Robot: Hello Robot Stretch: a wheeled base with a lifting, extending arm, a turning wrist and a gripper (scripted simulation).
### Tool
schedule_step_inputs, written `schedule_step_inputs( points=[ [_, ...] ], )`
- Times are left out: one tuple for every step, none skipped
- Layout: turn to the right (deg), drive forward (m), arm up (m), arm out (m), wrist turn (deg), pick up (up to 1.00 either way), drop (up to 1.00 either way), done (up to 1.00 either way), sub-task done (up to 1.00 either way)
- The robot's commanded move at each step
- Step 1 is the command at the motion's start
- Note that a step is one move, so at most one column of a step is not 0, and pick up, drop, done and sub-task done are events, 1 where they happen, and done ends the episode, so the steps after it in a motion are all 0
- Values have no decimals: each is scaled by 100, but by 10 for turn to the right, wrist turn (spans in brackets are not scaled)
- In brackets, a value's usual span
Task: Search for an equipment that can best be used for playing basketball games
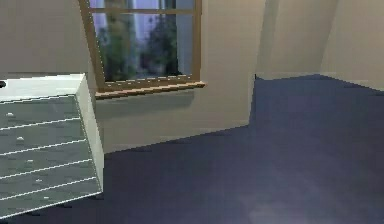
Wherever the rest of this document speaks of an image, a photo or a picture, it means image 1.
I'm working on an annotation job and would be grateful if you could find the wooden framed window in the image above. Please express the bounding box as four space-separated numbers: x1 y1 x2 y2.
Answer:
77 0 207 100

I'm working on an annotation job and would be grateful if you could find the white chest of drawers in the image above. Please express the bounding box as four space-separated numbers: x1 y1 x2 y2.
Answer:
0 73 105 220

